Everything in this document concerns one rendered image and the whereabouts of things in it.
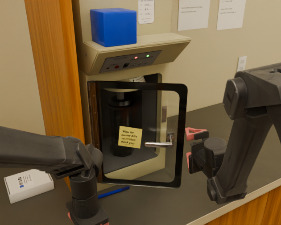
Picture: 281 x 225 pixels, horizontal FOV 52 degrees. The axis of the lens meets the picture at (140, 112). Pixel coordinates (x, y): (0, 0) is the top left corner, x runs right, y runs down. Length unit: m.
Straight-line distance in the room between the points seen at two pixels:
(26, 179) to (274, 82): 1.01
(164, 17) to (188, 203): 0.66
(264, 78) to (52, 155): 0.36
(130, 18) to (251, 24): 1.28
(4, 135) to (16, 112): 0.92
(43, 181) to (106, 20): 0.67
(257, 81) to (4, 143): 0.36
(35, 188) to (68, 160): 0.62
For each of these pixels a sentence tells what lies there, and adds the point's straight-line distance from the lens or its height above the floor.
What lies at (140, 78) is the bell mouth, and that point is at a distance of 1.06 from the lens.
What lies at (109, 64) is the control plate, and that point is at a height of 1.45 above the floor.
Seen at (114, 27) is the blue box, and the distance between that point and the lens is 0.81.
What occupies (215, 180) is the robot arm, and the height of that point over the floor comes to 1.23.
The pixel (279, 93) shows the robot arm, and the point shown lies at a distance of 0.38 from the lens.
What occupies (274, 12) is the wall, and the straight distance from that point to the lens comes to 2.16.
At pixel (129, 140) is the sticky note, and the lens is 0.98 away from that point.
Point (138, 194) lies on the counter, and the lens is 1.13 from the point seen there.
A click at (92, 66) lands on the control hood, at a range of 0.86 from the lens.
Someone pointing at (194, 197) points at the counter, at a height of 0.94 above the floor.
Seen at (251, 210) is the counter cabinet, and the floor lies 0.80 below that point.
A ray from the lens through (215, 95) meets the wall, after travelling 1.94.
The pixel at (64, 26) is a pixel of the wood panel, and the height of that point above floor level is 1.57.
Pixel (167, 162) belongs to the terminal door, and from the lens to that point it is 1.01.
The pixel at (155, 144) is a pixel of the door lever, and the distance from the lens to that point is 0.92.
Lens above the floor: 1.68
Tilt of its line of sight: 25 degrees down
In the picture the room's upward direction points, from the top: straight up
